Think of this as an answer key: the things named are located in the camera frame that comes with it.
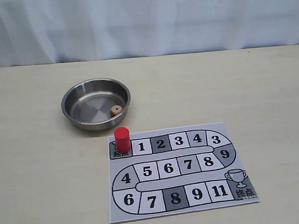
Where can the white cloth backdrop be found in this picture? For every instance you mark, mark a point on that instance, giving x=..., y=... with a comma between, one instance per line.
x=54, y=31

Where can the round stainless steel bowl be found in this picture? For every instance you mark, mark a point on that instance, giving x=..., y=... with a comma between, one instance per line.
x=87, y=104

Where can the wooden die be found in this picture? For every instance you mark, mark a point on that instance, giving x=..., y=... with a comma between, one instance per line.
x=115, y=110

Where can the printed paper game board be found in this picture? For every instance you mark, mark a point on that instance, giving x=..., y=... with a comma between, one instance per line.
x=176, y=170

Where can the red cylinder game piece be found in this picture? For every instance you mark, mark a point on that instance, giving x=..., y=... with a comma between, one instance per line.
x=122, y=139

